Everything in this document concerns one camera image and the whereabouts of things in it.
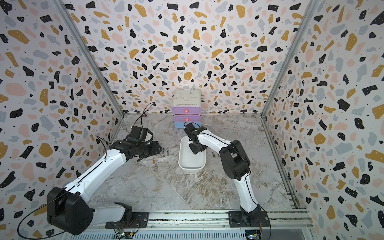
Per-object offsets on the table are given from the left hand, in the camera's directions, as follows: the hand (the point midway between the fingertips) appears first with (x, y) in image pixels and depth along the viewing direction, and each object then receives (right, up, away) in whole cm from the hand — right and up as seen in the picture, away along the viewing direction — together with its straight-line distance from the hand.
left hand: (160, 148), depth 82 cm
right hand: (+20, -2, +15) cm, 25 cm away
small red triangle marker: (-24, +22, +39) cm, 51 cm away
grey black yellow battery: (0, -5, +18) cm, 18 cm away
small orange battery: (-8, -9, +13) cm, 18 cm away
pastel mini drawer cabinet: (+13, +25, +15) cm, 32 cm away
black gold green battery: (+30, -7, +16) cm, 35 cm away
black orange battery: (+34, -7, +15) cm, 38 cm away
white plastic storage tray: (+14, -10, +13) cm, 21 cm away
